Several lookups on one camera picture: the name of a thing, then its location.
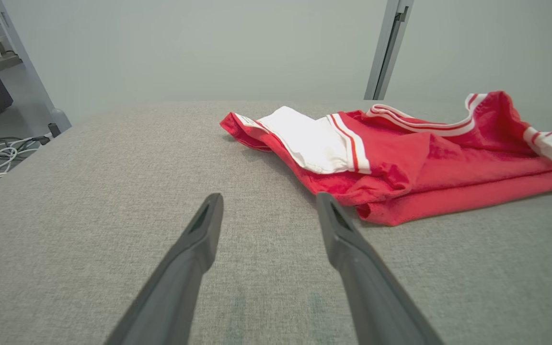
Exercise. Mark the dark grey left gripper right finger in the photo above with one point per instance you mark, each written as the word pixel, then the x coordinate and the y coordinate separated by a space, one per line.
pixel 367 287

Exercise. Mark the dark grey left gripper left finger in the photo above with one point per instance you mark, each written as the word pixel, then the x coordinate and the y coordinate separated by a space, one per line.
pixel 180 278

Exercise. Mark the red shirt with white sleeves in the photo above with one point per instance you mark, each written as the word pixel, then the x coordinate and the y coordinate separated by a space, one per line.
pixel 448 172

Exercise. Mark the small black plug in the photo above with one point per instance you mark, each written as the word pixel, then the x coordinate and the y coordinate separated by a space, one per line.
pixel 54 130

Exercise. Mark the grey cylindrical post foot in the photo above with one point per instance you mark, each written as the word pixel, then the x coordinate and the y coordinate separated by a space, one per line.
pixel 60 120

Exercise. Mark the grey metal partition post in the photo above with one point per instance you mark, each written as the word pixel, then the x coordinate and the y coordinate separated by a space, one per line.
pixel 388 48
pixel 17 48

